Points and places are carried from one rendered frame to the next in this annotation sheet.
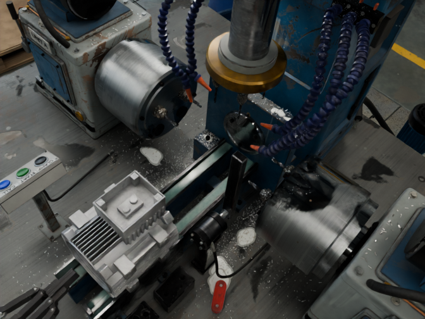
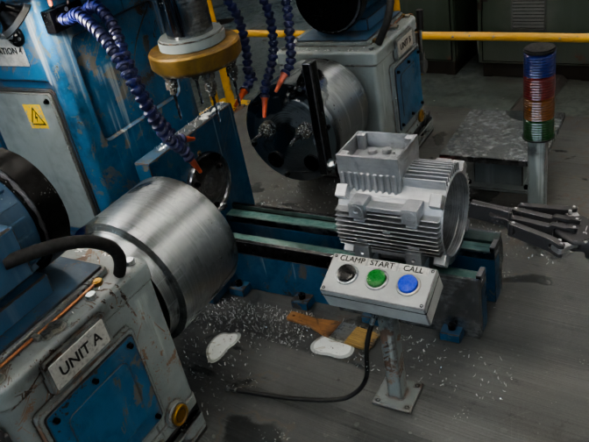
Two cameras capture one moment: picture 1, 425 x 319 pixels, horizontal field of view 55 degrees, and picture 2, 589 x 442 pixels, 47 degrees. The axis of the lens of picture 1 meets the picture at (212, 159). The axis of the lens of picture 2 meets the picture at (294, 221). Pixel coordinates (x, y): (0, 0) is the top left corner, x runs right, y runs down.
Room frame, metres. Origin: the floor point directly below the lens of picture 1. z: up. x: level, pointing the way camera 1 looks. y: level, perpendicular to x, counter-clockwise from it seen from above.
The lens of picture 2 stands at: (0.64, 1.26, 1.68)
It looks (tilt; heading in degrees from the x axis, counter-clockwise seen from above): 31 degrees down; 268
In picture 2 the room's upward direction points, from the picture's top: 12 degrees counter-clockwise
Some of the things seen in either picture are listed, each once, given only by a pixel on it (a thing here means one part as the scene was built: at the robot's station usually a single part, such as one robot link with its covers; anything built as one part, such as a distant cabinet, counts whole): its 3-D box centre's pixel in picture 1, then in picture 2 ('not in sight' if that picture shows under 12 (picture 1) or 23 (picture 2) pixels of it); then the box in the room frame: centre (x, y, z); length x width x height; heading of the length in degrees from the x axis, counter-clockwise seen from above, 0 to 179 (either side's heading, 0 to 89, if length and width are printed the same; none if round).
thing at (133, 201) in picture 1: (131, 207); (379, 161); (0.43, 0.17, 1.11); 0.12 x 0.11 x 0.07; 143
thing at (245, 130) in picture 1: (243, 133); (210, 184); (0.76, -0.08, 1.02); 0.15 x 0.02 x 0.15; 53
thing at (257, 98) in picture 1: (254, 131); (192, 198); (0.81, -0.12, 0.97); 0.30 x 0.11 x 0.34; 53
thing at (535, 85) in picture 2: not in sight; (539, 84); (0.07, 0.06, 1.14); 0.06 x 0.06 x 0.04
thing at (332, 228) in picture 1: (323, 223); (314, 113); (0.49, -0.29, 1.04); 0.41 x 0.25 x 0.25; 53
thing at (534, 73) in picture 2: not in sight; (539, 62); (0.07, 0.06, 1.19); 0.06 x 0.06 x 0.04
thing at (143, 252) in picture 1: (121, 237); (404, 208); (0.40, 0.19, 1.01); 0.20 x 0.19 x 0.19; 143
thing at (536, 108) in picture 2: not in sight; (538, 105); (0.07, 0.06, 1.10); 0.06 x 0.06 x 0.04
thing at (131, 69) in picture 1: (136, 80); (136, 276); (0.90, 0.26, 1.04); 0.37 x 0.25 x 0.25; 53
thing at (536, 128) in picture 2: not in sight; (538, 125); (0.07, 0.06, 1.05); 0.06 x 0.06 x 0.04
